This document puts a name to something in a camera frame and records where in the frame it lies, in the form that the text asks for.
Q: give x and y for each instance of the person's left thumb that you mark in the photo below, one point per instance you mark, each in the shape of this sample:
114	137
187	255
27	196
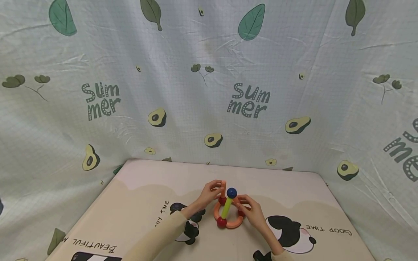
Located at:
216	193

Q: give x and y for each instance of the person's left fingers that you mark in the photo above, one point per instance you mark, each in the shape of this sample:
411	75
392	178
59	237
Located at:
215	184

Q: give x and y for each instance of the person's left hand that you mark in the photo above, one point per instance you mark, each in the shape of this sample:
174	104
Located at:
206	197

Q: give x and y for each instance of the red toy ball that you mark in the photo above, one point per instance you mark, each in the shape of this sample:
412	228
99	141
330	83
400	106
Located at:
222	201
221	222

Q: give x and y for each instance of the person's right fingers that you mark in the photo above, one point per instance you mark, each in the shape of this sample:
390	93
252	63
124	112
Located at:
245	215

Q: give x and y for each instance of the orange curved toy stick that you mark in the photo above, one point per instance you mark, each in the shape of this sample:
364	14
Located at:
235	224
217	212

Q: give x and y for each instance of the person's right hand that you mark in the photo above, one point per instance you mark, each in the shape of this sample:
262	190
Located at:
254	214

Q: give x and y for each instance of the person's left forearm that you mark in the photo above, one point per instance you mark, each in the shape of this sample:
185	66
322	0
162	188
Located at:
163	235

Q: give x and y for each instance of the green toy stick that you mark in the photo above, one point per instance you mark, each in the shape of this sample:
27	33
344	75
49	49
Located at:
227	207

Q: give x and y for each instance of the person's right forearm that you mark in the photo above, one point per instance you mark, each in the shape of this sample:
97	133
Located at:
276	243

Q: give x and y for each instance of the blue toy ball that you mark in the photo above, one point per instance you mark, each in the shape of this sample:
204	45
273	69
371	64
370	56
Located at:
232	193

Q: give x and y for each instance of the orange straight toy stick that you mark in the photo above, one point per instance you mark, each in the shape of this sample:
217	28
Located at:
223	189

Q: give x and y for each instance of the person's right thumb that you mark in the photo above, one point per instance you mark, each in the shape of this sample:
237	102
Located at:
241	207

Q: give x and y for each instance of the person's right index finger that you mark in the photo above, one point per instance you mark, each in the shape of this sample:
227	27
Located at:
243	197

